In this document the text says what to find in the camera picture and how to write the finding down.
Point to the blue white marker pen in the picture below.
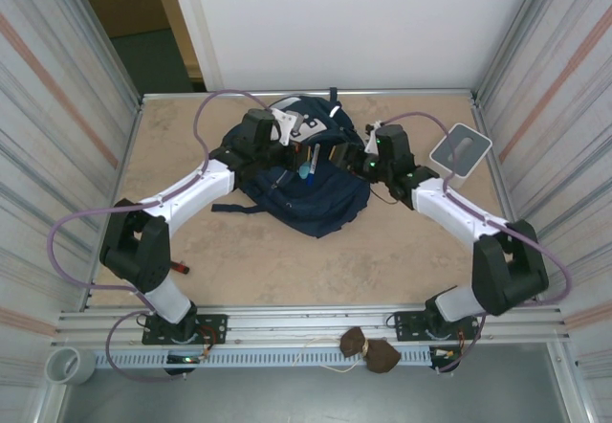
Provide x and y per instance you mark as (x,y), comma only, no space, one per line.
(314,167)

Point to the navy blue backpack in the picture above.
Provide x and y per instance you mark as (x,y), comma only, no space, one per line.
(325,203)

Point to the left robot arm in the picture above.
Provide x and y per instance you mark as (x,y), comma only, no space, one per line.
(138,251)

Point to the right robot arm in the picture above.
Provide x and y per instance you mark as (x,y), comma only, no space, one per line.
(507,270)

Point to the grey white stand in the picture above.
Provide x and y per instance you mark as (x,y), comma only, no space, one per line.
(471,143)

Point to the brown cloth bundle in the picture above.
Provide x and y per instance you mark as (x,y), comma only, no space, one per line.
(375,353)

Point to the small circuit board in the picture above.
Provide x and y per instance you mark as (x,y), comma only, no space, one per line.
(186,360)
(444,353)

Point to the grey tape roll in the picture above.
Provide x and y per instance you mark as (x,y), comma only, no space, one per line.
(86,370)

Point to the aluminium table edge rail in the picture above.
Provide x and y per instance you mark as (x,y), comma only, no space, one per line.
(406,93)

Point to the aluminium mounting rail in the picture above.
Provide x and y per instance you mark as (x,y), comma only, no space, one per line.
(311,320)

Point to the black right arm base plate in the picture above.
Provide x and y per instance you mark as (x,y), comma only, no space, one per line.
(406,320)

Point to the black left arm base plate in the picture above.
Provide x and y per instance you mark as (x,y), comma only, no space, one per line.
(215,322)

